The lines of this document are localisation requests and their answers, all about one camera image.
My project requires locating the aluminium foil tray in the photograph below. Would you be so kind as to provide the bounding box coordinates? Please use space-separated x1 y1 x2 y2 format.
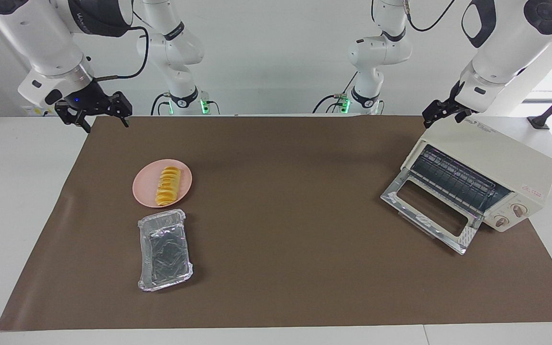
138 209 194 292

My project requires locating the wire oven rack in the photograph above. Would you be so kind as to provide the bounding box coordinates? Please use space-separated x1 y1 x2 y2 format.
410 145 511 215

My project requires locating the black base cable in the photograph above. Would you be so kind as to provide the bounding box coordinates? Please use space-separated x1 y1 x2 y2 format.
312 72 359 115
150 91 174 116

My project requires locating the pink round plate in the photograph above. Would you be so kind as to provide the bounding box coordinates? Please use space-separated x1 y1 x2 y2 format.
133 159 193 208

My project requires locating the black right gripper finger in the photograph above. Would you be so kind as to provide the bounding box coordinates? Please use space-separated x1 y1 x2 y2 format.
68 112 92 134
109 91 133 128

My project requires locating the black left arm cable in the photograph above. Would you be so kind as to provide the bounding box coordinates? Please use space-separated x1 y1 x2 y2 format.
403 0 457 33

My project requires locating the glass oven door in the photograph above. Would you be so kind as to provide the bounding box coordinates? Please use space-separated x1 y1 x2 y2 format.
380 169 481 255

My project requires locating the cream toaster oven body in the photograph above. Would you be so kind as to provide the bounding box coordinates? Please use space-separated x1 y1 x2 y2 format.
401 115 552 233

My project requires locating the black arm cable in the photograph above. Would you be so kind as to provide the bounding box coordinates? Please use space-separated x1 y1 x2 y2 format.
403 0 457 33
95 26 150 80

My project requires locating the yellow sliced bread loaf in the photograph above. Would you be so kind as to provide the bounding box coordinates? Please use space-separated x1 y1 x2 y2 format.
156 166 181 207

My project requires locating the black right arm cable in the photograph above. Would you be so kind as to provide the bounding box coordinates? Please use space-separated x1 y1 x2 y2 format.
95 26 150 80

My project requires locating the white wall power outlet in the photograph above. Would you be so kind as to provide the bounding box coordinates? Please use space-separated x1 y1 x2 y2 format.
21 104 59 117

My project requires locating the brown table mat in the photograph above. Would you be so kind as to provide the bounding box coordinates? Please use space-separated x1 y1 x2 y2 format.
0 115 552 331

